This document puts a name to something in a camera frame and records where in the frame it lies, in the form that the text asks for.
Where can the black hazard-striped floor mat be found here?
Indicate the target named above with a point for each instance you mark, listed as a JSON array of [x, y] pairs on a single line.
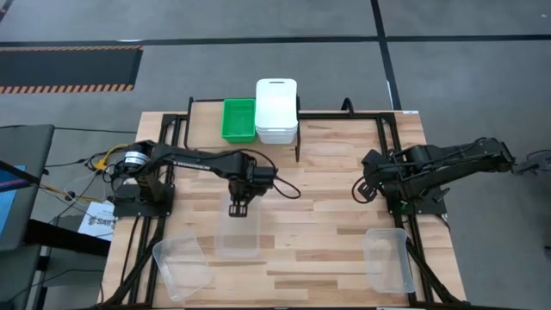
[[64, 66]]

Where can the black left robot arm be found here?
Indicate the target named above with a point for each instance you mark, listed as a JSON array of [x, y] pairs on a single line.
[[193, 159]]

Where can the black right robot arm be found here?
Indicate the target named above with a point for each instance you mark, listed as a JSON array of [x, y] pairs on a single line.
[[452, 159]]

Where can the green plastic basket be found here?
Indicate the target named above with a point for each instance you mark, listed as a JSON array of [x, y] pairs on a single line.
[[239, 120]]

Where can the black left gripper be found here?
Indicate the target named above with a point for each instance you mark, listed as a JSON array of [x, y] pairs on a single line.
[[254, 178]]

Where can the black stand base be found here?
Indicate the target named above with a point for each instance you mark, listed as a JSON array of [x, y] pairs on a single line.
[[536, 163]]

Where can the wooden shelf with black frame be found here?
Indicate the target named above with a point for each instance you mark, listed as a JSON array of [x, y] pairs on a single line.
[[202, 125]]

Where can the grey side table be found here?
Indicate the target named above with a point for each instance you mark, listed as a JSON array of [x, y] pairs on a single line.
[[26, 146]]

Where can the white printed paper sheet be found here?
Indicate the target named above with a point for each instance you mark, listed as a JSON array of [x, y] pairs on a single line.
[[99, 224]]

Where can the black aluminium station frame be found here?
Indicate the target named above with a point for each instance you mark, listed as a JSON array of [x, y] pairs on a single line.
[[344, 115]]

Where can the clear plastic basket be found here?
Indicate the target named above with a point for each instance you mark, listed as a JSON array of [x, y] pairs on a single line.
[[387, 262], [183, 267], [239, 237]]

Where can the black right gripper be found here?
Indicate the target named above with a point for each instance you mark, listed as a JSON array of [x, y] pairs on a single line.
[[374, 165]]

